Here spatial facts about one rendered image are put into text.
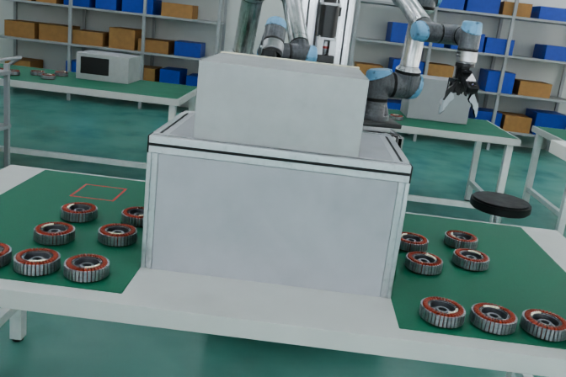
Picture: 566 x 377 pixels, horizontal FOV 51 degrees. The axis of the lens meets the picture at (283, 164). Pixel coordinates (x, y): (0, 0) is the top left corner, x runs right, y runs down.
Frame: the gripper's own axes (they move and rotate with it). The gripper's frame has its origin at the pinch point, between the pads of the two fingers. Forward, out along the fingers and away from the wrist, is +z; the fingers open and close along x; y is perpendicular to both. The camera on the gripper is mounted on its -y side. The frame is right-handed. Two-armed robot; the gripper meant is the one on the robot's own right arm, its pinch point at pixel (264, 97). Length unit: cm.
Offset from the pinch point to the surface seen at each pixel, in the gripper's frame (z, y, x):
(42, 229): 52, 6, 57
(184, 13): -448, 427, 160
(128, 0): -453, 420, 234
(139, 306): 76, -14, 20
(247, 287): 64, -2, -4
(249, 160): 37.7, -22.4, -0.9
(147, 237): 55, -4, 24
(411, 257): 43, 14, -51
